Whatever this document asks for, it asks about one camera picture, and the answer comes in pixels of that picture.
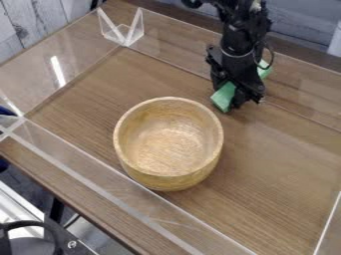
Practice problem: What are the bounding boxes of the green rectangular block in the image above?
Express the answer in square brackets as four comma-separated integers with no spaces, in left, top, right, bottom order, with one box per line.
[210,60,271,113]

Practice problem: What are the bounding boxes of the clear acrylic corner bracket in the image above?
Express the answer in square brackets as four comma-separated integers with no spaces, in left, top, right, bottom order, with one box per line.
[97,8,144,47]

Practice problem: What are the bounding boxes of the black metal bracket with bolt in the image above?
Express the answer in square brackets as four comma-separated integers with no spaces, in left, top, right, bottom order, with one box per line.
[44,218,99,255]

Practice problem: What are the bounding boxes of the black metal table leg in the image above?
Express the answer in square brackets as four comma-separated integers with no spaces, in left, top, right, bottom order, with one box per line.
[49,198,65,223]

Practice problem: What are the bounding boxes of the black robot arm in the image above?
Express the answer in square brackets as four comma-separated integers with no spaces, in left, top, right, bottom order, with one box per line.
[180,0,274,113]

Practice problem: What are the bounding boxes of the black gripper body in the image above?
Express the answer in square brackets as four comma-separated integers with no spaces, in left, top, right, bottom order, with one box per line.
[203,45,267,101]

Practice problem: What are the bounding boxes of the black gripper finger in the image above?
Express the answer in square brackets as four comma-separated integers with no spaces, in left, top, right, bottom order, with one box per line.
[230,87,263,109]
[210,74,228,91]

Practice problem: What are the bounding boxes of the black cable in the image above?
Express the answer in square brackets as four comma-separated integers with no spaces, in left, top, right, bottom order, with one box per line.
[0,220,59,255]

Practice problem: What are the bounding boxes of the brown wooden bowl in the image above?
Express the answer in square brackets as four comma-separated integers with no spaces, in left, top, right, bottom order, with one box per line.
[113,97,223,191]

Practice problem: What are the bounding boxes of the clear acrylic tray walls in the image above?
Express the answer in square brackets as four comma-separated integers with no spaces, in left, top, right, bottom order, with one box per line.
[0,0,341,255]

